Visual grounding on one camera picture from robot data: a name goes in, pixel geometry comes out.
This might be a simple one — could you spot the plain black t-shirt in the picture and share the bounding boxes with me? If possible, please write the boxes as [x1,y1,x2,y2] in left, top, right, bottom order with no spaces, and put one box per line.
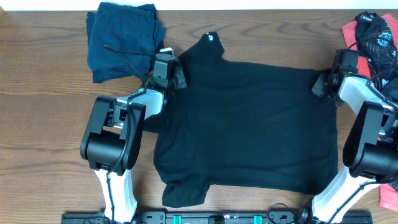
[146,32,338,208]

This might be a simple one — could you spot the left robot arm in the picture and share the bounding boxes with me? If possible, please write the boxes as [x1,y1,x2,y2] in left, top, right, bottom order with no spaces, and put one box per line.
[80,54,187,223]

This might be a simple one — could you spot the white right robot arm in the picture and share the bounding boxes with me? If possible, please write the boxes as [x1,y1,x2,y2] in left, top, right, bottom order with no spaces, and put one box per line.
[300,71,397,223]

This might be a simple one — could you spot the folded dark blue garment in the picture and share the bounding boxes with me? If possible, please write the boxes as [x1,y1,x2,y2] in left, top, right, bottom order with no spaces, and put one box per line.
[86,2,165,83]

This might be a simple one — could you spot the black patterned jersey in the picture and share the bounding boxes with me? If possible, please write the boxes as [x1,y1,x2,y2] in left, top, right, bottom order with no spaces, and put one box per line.
[355,11,397,103]

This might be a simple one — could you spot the red garment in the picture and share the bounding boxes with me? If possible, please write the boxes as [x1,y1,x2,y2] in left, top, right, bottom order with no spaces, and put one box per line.
[342,14,397,211]

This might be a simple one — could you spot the black right base cable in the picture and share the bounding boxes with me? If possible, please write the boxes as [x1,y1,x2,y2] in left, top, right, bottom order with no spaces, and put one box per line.
[266,202,299,224]

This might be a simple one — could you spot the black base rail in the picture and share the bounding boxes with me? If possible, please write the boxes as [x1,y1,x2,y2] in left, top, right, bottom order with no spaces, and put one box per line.
[61,211,373,224]

